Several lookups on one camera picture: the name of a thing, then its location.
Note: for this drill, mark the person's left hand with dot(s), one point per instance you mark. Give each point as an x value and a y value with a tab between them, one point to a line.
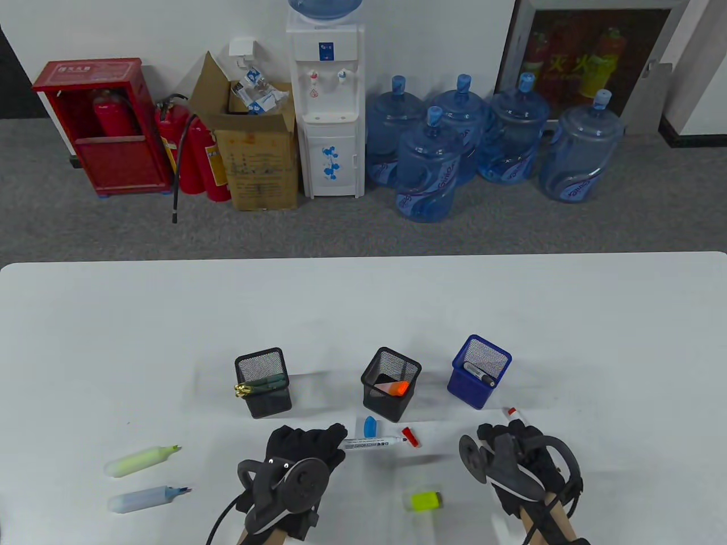
301	443

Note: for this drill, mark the person's right hand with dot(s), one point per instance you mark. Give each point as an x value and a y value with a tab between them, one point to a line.
519	430

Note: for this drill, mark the teal fountain pen cap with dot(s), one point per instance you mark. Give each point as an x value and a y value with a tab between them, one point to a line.
278	378

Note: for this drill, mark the blue highlighter pen cap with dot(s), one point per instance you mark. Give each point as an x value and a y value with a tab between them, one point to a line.
370	427

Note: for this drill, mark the white marker with blue end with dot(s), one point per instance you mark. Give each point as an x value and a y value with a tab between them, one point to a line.
372	443

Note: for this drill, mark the white marker with black end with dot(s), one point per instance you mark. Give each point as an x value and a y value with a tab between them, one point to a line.
476	372

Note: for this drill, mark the orange highlighter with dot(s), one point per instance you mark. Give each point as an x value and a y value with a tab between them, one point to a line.
381	388

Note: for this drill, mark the red marker pen cap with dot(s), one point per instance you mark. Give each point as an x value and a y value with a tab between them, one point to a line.
410	436

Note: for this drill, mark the yellow-green highlighter pen cap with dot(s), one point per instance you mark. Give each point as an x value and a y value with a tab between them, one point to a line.
427	502

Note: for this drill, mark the person's left forearm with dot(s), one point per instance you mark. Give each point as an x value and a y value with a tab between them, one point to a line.
244	538

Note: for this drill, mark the person's right forearm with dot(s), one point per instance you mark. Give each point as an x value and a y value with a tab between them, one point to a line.
559	522

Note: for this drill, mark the black mesh pen holder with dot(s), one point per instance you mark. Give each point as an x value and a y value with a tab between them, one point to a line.
270	406
392	407

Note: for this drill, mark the blue mesh pen holder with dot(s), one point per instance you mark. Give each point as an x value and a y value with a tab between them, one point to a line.
468	394

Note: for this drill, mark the white marker with red end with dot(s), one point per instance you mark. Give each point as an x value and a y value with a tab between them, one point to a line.
513	411

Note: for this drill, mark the green highlighter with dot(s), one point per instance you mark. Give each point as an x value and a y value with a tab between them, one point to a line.
142	461

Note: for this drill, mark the blue highlighter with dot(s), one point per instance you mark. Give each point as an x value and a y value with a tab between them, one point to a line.
142	499

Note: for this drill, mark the open cardboard box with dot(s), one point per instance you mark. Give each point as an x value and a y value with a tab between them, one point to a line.
261	170

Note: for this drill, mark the blue water jug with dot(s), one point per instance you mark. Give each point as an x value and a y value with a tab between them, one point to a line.
460	108
514	130
386	130
579	153
426	170

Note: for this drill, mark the white water dispenser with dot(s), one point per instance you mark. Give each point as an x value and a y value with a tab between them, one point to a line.
332	164

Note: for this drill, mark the red extinguisher with yellow label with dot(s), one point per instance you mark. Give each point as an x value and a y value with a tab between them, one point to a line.
200	153

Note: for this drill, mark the red fire extinguisher cabinet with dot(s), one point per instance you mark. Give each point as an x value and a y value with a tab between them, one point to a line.
122	164

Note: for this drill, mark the pile of plastic wrappers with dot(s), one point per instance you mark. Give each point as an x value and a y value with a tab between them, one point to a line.
258	93

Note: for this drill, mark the red extinguisher inside cabinet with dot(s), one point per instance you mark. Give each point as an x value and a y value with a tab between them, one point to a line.
116	116

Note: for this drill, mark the blue bottle on dispenser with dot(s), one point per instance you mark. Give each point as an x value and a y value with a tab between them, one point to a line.
325	7

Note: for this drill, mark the dark door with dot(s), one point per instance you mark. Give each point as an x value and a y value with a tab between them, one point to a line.
17	85

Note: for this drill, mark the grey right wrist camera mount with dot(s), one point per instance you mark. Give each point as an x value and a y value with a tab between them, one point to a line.
471	457

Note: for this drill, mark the glass-fronted wall fire cabinet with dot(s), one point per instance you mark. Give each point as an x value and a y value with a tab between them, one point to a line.
568	45

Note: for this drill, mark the white wall socket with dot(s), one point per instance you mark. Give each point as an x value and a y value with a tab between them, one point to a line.
243	46

